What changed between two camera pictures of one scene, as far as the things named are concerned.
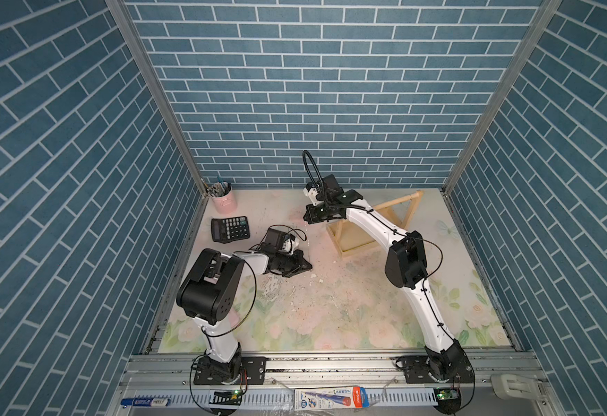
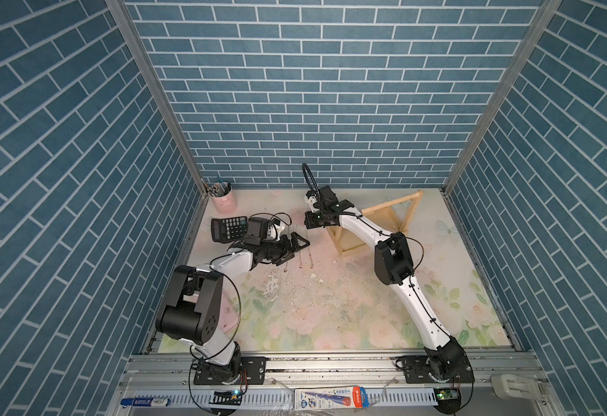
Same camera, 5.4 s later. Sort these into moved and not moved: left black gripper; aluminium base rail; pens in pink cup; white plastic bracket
Moved: left black gripper
Not moved: pens in pink cup; white plastic bracket; aluminium base rail
